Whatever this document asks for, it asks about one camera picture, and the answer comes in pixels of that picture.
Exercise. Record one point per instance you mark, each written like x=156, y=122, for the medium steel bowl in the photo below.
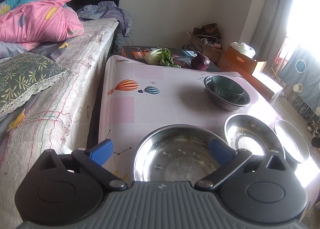
x=250, y=129

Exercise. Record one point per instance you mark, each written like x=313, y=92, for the grey curtain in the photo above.
x=270, y=4

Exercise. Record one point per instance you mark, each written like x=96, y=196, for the bed with black headboard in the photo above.
x=75, y=81

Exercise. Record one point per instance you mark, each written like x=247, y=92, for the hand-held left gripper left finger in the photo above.
x=101, y=151

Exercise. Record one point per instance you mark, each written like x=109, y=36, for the wide steel bowl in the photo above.
x=221, y=106

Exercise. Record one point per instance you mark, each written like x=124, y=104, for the deep steel plate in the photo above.
x=175, y=149

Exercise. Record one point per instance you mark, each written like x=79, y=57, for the grey clothes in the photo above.
x=112, y=16

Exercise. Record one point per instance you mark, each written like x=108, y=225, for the cardboard box with flap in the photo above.
x=235, y=62

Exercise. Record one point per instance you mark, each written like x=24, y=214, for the large brown cardboard box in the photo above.
x=260, y=82

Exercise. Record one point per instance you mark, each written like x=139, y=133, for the teal ceramic bowl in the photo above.
x=225, y=89

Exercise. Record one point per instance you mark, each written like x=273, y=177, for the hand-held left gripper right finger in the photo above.
x=221, y=152

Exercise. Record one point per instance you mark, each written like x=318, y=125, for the pink printed tablecloth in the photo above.
x=155, y=109

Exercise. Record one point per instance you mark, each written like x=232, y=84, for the purple cabbage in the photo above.
x=200, y=62

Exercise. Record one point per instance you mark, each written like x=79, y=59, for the brown paper bag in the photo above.
x=212, y=30

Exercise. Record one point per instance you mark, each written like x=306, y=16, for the white plastic bag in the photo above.
x=242, y=49

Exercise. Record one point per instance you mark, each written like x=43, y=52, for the blue hanging blanket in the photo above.
x=300, y=81

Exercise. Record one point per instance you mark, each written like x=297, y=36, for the small steel bowl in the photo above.
x=246, y=99
x=292, y=144

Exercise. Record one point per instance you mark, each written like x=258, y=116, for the open cardboard box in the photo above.
x=205, y=47

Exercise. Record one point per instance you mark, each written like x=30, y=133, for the pink quilt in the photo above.
x=37, y=19

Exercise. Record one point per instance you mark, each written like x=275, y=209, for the leaf print pillow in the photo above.
x=27, y=76

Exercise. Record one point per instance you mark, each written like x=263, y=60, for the napa cabbage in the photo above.
x=156, y=56

